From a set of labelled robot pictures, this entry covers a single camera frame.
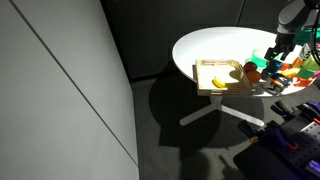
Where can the pink block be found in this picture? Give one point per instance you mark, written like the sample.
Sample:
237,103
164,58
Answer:
316,74

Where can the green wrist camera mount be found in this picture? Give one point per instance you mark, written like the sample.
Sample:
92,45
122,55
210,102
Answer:
306,35

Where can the yellow toy banana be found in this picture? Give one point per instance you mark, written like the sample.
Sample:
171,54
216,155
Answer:
219,82

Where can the orange red block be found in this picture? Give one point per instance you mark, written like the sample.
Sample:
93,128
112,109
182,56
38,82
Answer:
303,82

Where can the light wooden slatted tray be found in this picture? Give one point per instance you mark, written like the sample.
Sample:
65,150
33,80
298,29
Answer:
206,71

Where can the orange toy fruit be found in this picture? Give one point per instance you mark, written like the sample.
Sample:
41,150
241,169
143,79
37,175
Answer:
253,77

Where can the dark green block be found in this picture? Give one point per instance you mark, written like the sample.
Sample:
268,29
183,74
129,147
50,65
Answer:
305,73

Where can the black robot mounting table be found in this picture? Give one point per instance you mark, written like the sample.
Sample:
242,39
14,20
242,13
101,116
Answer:
263,165

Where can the green plastic bowl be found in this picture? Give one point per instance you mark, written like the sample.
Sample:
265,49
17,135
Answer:
258,56

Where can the perforated metal breadboard plate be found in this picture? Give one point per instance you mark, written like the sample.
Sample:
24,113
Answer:
308,140

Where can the purple black spring clamp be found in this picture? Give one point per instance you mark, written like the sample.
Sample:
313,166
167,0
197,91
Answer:
275,135
310,111

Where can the black soft cube letter A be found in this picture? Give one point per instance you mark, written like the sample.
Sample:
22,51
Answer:
275,85

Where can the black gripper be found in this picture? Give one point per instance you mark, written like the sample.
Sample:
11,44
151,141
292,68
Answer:
285,40

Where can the white table pedestal base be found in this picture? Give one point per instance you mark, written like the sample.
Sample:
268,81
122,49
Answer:
216,105

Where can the blue cube block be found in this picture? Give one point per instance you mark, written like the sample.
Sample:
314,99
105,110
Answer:
275,66

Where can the small yellow toy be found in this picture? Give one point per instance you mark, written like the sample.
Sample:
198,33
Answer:
290,72

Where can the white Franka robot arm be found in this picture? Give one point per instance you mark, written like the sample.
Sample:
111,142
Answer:
293,16

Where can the lime green foam cube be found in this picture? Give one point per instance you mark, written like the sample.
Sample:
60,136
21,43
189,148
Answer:
311,63

